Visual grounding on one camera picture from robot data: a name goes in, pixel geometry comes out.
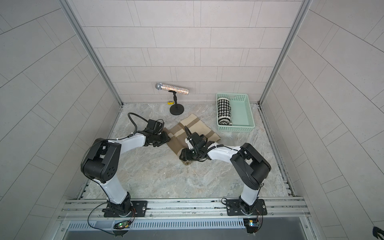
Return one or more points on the black microphone stand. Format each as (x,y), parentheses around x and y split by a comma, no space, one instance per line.
(176,109)

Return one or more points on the brown beige plaid blanket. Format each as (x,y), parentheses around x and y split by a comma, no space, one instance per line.
(178,135)

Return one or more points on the aluminium corner post right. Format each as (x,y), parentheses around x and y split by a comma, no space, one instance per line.
(290,38)

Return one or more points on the aluminium corner post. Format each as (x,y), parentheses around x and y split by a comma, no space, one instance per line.
(290,38)
(88,47)

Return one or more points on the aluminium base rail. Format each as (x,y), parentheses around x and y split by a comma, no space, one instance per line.
(178,214)

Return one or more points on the glitter microphone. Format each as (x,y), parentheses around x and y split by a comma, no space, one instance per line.
(178,90)

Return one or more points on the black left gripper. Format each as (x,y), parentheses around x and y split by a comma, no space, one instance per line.
(165,138)

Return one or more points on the aluminium corner post left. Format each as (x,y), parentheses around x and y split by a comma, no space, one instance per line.
(88,47)

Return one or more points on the left green circuit board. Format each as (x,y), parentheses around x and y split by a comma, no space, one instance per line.
(122,225)

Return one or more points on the green circuit board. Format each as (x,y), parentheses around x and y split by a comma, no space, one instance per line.
(122,225)
(251,225)

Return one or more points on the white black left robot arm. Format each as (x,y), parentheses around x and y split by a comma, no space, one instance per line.
(100,164)

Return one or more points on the black white houndstooth scarf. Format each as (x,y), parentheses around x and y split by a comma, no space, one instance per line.
(224,111)

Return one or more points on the right green circuit board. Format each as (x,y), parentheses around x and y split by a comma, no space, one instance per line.
(251,225)

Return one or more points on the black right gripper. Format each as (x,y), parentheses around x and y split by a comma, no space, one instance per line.
(186,155)

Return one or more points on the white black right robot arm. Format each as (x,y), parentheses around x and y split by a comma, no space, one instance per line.
(250,165)

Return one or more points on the mint green plastic basket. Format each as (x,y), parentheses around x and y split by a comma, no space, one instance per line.
(242,116)

